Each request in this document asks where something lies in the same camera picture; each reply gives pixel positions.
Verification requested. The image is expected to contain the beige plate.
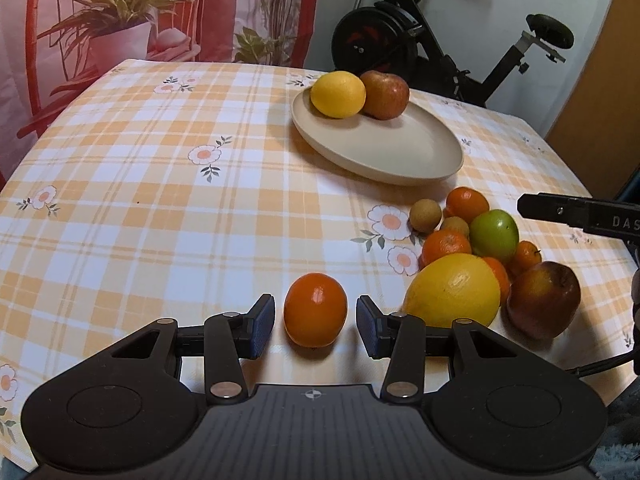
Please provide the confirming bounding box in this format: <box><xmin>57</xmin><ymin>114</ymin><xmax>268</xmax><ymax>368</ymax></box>
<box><xmin>291</xmin><ymin>85</ymin><xmax>465</xmax><ymax>187</ymax></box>

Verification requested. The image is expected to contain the grey fluffy cloth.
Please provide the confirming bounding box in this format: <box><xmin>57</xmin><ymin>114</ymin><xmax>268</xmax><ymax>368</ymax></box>
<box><xmin>585</xmin><ymin>390</ymin><xmax>640</xmax><ymax>480</ymax></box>

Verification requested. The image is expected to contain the person's right hand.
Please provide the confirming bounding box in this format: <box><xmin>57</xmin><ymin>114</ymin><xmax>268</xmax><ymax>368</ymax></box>
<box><xmin>631</xmin><ymin>267</ymin><xmax>640</xmax><ymax>376</ymax></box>

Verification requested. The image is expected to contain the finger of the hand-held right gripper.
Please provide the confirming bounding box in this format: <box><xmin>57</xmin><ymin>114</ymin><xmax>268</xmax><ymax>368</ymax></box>
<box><xmin>517</xmin><ymin>192</ymin><xmax>591</xmax><ymax>231</ymax></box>

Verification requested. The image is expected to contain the blue curtain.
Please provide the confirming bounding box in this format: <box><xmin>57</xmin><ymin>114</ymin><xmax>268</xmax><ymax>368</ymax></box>
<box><xmin>617</xmin><ymin>165</ymin><xmax>640</xmax><ymax>206</ymax></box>

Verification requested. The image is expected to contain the black exercise bike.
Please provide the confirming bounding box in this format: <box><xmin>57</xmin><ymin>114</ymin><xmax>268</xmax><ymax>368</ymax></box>
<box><xmin>332</xmin><ymin>0</ymin><xmax>576</xmax><ymax>108</ymax></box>

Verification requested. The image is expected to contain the orange checked tablecloth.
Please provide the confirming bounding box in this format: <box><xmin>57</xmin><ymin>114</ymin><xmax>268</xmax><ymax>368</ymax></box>
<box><xmin>0</xmin><ymin>58</ymin><xmax>640</xmax><ymax>473</ymax></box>

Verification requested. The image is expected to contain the wooden panel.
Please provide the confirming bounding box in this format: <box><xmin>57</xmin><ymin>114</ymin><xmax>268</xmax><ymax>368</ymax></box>
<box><xmin>545</xmin><ymin>0</ymin><xmax>640</xmax><ymax>196</ymax></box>

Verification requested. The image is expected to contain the red apple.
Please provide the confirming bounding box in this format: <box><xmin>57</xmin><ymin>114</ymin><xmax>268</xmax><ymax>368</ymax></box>
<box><xmin>506</xmin><ymin>261</ymin><xmax>582</xmax><ymax>339</ymax></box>
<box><xmin>361</xmin><ymin>70</ymin><xmax>411</xmax><ymax>121</ymax></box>

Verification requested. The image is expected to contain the brown kiwi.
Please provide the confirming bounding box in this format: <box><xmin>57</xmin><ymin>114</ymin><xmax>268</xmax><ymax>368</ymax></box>
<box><xmin>409</xmin><ymin>199</ymin><xmax>443</xmax><ymax>233</ymax></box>
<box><xmin>440</xmin><ymin>216</ymin><xmax>471</xmax><ymax>238</ymax></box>

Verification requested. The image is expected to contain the black cable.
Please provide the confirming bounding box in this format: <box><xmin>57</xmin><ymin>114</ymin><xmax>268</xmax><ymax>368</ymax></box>
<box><xmin>570</xmin><ymin>352</ymin><xmax>638</xmax><ymax>378</ymax></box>

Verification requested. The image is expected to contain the orange tangerine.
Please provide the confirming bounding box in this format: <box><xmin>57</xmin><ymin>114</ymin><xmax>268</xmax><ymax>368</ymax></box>
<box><xmin>482</xmin><ymin>256</ymin><xmax>512</xmax><ymax>306</ymax></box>
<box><xmin>283</xmin><ymin>273</ymin><xmax>348</xmax><ymax>348</ymax></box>
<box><xmin>421</xmin><ymin>229</ymin><xmax>473</xmax><ymax>268</ymax></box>
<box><xmin>509</xmin><ymin>241</ymin><xmax>543</xmax><ymax>276</ymax></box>
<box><xmin>445</xmin><ymin>186</ymin><xmax>491</xmax><ymax>223</ymax></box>

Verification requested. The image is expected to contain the printed wall tapestry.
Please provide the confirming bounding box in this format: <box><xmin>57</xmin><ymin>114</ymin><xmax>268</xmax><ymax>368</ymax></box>
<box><xmin>0</xmin><ymin>0</ymin><xmax>321</xmax><ymax>181</ymax></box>

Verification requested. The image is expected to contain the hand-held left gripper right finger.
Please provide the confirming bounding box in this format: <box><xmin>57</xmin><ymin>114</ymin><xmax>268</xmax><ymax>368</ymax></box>
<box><xmin>355</xmin><ymin>295</ymin><xmax>526</xmax><ymax>405</ymax></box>

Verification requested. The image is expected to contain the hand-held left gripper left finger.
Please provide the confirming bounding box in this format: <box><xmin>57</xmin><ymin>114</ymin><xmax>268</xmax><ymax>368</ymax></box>
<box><xmin>107</xmin><ymin>293</ymin><xmax>277</xmax><ymax>406</ymax></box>

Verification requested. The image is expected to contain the green apple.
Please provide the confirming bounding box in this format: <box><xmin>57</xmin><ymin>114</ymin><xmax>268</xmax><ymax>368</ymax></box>
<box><xmin>469</xmin><ymin>210</ymin><xmax>520</xmax><ymax>263</ymax></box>

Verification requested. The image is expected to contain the yellow lemon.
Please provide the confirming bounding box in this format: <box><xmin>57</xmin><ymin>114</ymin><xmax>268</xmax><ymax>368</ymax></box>
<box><xmin>310</xmin><ymin>71</ymin><xmax>367</xmax><ymax>120</ymax></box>
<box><xmin>403</xmin><ymin>253</ymin><xmax>502</xmax><ymax>328</ymax></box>

